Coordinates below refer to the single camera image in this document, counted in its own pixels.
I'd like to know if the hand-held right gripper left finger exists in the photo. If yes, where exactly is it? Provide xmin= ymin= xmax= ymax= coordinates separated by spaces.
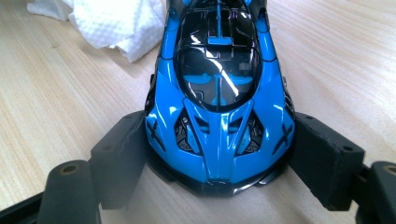
xmin=90 ymin=110 xmax=149 ymax=210

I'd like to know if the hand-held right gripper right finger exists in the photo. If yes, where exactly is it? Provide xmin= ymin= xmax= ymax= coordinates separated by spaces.
xmin=288 ymin=112 xmax=365 ymax=210

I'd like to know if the blue toy car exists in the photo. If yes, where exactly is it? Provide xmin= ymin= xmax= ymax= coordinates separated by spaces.
xmin=143 ymin=0 xmax=297 ymax=198

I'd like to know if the white wet wipe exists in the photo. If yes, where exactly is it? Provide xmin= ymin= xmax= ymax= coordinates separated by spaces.
xmin=26 ymin=0 xmax=166 ymax=63

